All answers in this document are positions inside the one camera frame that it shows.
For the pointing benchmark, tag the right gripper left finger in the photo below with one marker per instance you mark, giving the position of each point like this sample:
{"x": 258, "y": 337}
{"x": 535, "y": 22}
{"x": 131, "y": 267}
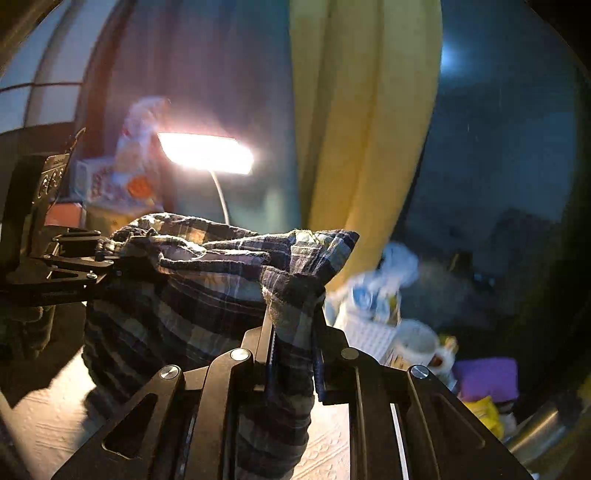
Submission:
{"x": 180, "y": 424}

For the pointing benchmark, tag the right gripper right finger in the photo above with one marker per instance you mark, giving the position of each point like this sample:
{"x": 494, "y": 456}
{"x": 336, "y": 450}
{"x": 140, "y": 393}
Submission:
{"x": 403, "y": 424}

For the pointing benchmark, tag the plaid pajama pants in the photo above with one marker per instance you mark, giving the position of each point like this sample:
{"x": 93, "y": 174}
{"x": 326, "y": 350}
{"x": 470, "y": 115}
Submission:
{"x": 184, "y": 290}

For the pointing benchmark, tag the yellow plastic bag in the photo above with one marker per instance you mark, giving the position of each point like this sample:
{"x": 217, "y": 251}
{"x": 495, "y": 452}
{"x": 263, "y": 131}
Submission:
{"x": 488, "y": 414}

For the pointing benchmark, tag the cardboard box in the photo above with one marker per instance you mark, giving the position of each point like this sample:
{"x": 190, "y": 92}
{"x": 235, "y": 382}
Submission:
{"x": 109, "y": 220}

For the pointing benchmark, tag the black folded garment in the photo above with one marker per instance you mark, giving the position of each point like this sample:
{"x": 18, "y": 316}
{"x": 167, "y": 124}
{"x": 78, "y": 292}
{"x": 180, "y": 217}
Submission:
{"x": 36, "y": 344}

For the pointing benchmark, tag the small illustrated carton box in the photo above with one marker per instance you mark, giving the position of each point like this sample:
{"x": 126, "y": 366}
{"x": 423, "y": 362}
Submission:
{"x": 92, "y": 179}

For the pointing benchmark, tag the white bear mug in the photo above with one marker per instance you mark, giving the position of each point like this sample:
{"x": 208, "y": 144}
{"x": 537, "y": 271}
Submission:
{"x": 415, "y": 343}

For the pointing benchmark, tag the steel thermos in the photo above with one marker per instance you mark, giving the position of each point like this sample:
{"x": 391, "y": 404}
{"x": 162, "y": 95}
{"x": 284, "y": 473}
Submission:
{"x": 546, "y": 427}

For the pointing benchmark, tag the white plastic basket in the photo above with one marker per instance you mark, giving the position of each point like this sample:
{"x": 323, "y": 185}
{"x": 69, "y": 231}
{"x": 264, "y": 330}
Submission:
{"x": 368, "y": 336}

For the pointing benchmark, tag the snack chips bag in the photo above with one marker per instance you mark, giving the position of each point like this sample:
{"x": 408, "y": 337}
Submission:
{"x": 135, "y": 173}

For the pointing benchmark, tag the white plastic bag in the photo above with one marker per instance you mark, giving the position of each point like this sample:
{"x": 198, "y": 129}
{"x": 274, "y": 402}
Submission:
{"x": 375, "y": 295}

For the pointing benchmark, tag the white desk lamp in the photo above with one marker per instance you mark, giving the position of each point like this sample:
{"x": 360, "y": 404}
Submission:
{"x": 208, "y": 153}

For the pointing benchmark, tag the yellow curtain left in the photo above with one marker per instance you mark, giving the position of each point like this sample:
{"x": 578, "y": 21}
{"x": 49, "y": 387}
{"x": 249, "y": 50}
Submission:
{"x": 366, "y": 77}

